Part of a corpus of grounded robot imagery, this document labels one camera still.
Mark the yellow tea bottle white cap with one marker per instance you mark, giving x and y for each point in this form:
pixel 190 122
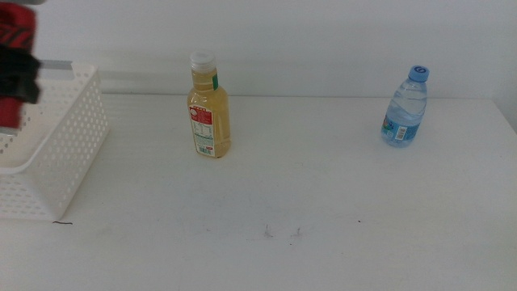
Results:
pixel 220 117

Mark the white perforated plastic basket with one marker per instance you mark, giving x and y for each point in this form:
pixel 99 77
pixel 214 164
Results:
pixel 60 202

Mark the red cola can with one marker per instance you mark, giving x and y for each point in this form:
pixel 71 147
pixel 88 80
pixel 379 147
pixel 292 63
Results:
pixel 16 24

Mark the clear water bottle blue cap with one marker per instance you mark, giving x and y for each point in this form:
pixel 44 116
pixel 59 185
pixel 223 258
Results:
pixel 406 109

